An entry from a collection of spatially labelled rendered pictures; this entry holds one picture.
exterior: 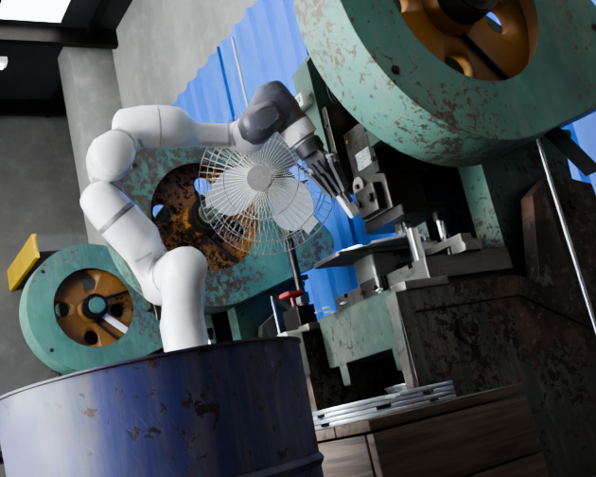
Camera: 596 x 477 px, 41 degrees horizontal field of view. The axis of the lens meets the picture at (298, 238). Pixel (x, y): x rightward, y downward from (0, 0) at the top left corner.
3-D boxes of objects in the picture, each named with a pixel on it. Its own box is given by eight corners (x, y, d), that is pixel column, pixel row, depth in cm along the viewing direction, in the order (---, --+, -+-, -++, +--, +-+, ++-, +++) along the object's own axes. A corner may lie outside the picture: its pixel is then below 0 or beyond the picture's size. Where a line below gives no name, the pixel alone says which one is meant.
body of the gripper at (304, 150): (288, 153, 215) (307, 182, 216) (304, 140, 209) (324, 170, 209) (306, 142, 220) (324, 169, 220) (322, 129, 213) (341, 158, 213)
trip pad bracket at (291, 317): (310, 366, 237) (296, 302, 241) (295, 372, 245) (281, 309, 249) (327, 363, 240) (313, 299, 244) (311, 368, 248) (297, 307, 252)
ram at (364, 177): (380, 207, 224) (356, 110, 230) (352, 224, 236) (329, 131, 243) (429, 203, 233) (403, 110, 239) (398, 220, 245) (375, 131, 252)
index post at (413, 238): (418, 259, 210) (410, 224, 212) (411, 263, 212) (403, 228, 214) (427, 258, 211) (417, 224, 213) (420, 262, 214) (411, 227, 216)
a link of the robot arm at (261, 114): (249, 155, 214) (258, 145, 204) (220, 114, 213) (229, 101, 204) (301, 121, 220) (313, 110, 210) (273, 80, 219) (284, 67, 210)
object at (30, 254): (35, 257, 722) (30, 228, 728) (9, 291, 825) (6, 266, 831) (133, 248, 770) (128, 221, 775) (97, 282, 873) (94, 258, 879)
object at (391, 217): (405, 221, 223) (400, 203, 225) (366, 243, 240) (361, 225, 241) (449, 218, 232) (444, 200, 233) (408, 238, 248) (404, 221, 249)
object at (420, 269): (429, 279, 205) (424, 256, 206) (338, 317, 242) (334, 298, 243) (514, 268, 221) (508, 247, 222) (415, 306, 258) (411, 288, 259)
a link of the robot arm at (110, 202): (103, 232, 190) (50, 176, 188) (98, 239, 206) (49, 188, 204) (163, 178, 196) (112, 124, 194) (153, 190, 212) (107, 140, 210)
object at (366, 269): (349, 298, 210) (337, 249, 213) (322, 310, 222) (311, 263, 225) (423, 288, 223) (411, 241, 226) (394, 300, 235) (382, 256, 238)
